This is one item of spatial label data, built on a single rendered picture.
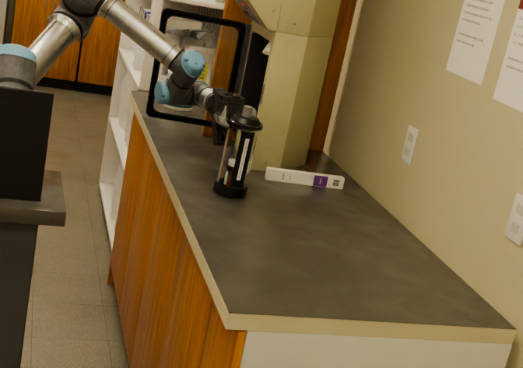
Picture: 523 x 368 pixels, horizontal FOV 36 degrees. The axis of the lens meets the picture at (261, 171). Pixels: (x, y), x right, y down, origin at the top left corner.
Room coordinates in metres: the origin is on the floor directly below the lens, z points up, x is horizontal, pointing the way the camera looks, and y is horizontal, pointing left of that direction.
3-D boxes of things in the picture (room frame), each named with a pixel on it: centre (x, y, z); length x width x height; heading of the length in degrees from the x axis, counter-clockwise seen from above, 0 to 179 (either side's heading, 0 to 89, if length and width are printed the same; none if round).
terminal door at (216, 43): (2.85, 0.31, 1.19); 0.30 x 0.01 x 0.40; 98
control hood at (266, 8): (2.71, 0.15, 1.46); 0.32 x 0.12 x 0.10; 18
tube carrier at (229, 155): (2.28, 0.08, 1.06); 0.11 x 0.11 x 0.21
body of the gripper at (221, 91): (2.40, 0.15, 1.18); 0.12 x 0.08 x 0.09; 33
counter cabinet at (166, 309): (2.59, -0.02, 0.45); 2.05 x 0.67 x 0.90; 18
